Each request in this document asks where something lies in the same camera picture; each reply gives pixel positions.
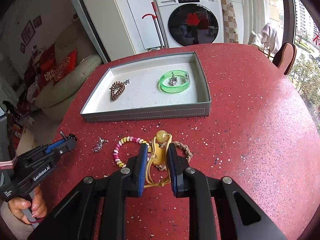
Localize beige leather armchair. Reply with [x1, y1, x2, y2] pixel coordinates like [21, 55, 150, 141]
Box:
[35, 20, 103, 121]

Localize white curtain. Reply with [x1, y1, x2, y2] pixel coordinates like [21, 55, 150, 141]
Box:
[242, 0, 268, 44]

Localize pink heart bow brooch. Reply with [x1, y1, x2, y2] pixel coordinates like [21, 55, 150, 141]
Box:
[93, 137, 108, 153]

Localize silver charm pendant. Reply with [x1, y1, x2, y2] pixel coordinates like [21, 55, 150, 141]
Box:
[169, 72, 178, 86]

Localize red text cushion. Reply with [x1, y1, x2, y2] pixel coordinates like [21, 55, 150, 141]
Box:
[37, 44, 56, 89]

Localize lower white washing machine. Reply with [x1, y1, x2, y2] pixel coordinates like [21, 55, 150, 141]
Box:
[156, 0, 224, 48]

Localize green translucent bangle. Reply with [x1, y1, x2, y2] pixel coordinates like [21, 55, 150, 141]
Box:
[159, 70, 190, 94]

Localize red handled mop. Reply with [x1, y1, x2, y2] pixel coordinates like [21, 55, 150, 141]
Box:
[142, 1, 165, 49]

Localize white cloth on chair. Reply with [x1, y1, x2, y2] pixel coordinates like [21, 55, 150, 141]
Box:
[260, 23, 281, 54]

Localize brown spiral hair tie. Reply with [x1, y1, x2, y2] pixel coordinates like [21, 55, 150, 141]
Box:
[109, 80, 126, 101]

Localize grey jewelry tray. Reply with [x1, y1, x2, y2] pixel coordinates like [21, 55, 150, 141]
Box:
[80, 51, 211, 122]

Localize large framed wall picture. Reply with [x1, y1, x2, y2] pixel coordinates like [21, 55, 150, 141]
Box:
[21, 21, 35, 46]

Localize brown wooden chair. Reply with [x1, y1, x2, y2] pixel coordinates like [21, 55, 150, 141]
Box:
[272, 42, 297, 75]

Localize small framed wall picture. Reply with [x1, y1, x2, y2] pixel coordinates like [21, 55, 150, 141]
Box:
[33, 15, 42, 28]

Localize brown braided bracelet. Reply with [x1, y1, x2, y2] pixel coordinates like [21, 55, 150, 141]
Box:
[158, 141, 193, 172]

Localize silver rhinestone hair clip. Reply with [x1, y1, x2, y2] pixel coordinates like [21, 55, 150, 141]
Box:
[123, 79, 130, 85]

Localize red embroidered cushion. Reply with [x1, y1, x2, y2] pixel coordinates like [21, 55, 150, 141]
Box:
[53, 48, 78, 85]

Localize checkered folded board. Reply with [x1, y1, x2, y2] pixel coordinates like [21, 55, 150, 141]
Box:
[221, 0, 239, 43]

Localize yellow cord bracelet with bead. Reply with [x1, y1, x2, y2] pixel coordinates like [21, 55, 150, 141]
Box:
[144, 129, 174, 189]

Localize person's left hand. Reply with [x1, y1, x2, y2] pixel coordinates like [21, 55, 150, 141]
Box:
[8, 185, 47, 224]

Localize pink yellow spiral bracelet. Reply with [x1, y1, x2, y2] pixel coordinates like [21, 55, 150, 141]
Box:
[113, 136, 150, 169]

